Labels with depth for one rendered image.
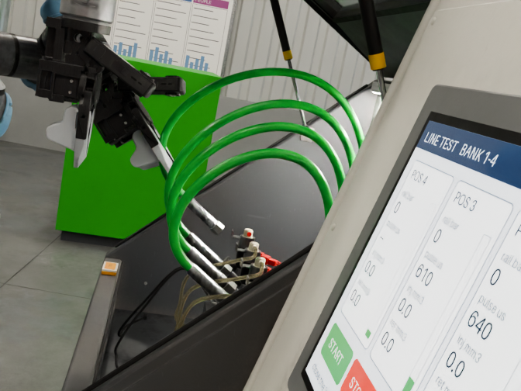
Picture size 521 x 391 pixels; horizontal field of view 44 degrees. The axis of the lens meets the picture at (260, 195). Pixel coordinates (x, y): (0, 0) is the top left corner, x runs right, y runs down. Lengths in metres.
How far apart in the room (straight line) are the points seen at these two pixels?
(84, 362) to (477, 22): 0.72
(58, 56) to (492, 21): 0.60
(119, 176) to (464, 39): 3.93
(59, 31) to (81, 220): 3.64
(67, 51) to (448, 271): 0.66
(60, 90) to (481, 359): 0.71
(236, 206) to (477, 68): 0.94
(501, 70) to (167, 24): 7.10
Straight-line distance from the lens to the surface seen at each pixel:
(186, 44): 7.56
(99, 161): 4.46
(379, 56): 0.81
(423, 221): 0.55
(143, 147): 1.10
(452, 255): 0.49
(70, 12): 0.96
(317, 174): 0.89
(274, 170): 1.45
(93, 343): 1.09
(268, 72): 1.10
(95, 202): 4.52
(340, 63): 7.66
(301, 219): 1.49
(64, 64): 0.95
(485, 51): 0.61
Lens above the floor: 1.43
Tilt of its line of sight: 11 degrees down
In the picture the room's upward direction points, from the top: 11 degrees clockwise
